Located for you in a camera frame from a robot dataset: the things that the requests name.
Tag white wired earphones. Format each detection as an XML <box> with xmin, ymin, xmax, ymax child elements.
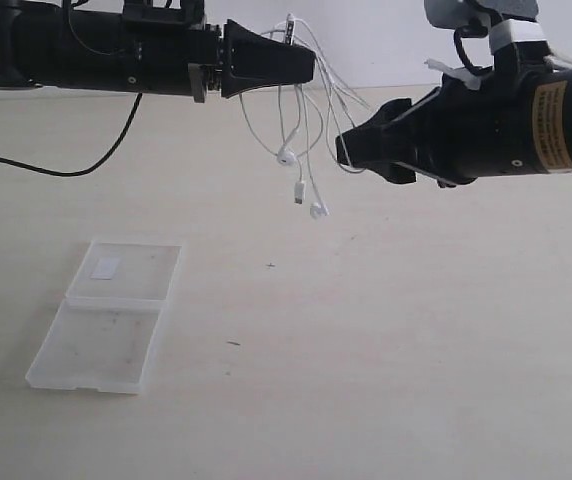
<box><xmin>238</xmin><ymin>14</ymin><xmax>370</xmax><ymax>220</ymax></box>

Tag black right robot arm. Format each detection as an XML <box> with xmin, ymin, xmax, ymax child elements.
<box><xmin>335</xmin><ymin>42</ymin><xmax>572</xmax><ymax>188</ymax></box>

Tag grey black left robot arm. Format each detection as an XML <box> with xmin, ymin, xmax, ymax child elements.
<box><xmin>0</xmin><ymin>1</ymin><xmax>316</xmax><ymax>103</ymax></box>

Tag clear plastic storage case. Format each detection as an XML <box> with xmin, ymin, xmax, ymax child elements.
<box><xmin>25</xmin><ymin>236</ymin><xmax>183</xmax><ymax>395</ymax></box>

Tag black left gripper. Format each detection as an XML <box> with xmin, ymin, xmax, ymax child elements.
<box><xmin>65</xmin><ymin>1</ymin><xmax>315</xmax><ymax>103</ymax></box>

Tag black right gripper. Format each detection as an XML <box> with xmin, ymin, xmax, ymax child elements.
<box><xmin>335</xmin><ymin>39</ymin><xmax>546</xmax><ymax>188</ymax></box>

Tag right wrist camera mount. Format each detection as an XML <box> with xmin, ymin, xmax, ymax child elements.
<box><xmin>424</xmin><ymin>1</ymin><xmax>572</xmax><ymax>91</ymax></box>

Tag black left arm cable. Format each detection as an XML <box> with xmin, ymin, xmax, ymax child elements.
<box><xmin>0</xmin><ymin>92</ymin><xmax>145</xmax><ymax>177</ymax></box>

